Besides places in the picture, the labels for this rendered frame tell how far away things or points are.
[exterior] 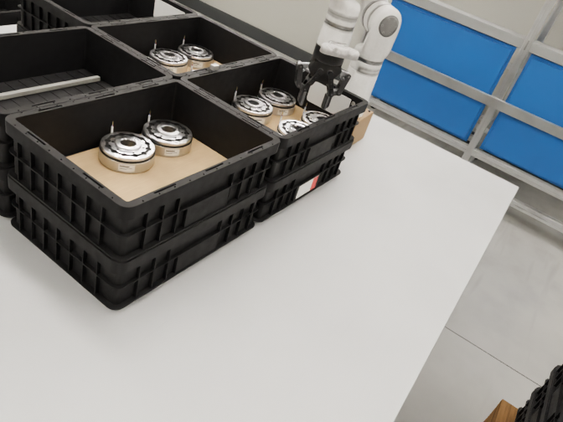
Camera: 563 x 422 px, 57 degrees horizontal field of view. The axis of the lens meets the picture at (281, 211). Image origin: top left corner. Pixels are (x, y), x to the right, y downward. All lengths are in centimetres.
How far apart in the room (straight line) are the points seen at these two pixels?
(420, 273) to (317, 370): 42
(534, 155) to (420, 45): 86
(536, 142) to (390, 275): 202
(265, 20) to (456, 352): 327
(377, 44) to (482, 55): 157
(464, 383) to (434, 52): 180
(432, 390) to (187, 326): 126
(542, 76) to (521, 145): 37
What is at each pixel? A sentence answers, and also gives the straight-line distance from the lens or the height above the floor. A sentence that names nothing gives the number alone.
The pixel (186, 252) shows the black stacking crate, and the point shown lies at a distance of 97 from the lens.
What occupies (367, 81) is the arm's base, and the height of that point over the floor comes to 91.
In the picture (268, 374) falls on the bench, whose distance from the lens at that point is 89.
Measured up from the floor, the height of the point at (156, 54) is 86.
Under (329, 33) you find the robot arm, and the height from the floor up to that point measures 108.
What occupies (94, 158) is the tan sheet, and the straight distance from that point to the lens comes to 105.
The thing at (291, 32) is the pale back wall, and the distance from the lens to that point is 450.
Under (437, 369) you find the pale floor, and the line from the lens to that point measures 210.
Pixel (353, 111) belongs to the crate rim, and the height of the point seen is 92.
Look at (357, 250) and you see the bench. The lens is 121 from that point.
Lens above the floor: 139
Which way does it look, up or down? 34 degrees down
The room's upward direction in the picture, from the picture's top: 18 degrees clockwise
